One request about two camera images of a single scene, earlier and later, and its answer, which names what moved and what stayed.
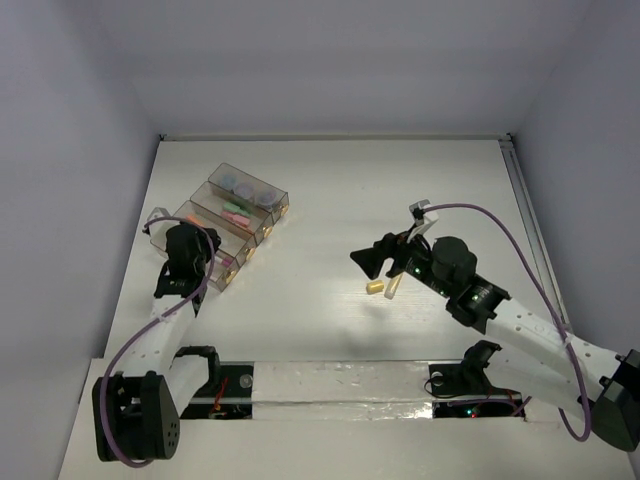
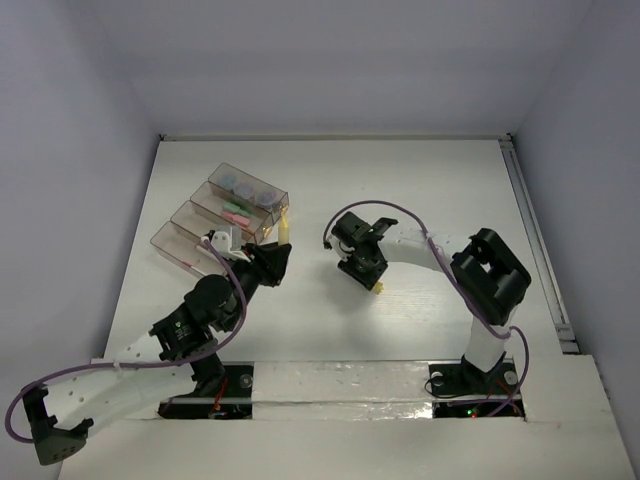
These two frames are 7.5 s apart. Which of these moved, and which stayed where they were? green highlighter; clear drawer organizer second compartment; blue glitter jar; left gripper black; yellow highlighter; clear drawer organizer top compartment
Moved: yellow highlighter; left gripper black
Stayed: clear drawer organizer second compartment; blue glitter jar; green highlighter; clear drawer organizer top compartment
